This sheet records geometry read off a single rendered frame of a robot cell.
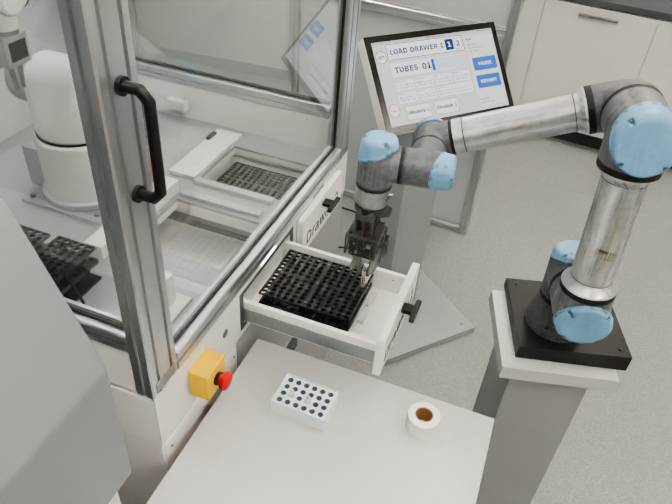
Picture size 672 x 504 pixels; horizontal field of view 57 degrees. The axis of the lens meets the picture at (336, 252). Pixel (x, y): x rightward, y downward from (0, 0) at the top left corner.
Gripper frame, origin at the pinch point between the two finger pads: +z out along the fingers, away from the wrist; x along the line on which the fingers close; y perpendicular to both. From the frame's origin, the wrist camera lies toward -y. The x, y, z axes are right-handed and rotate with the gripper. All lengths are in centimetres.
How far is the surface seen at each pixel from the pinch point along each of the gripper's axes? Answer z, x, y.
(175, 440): 18, -23, 47
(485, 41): -21, 4, -108
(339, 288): 4.8, -4.6, 4.0
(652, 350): 94, 100, -113
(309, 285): 4.8, -11.4, 6.0
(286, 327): 8.8, -12.2, 17.2
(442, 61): -17, -6, -91
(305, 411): 15.4, -0.9, 32.0
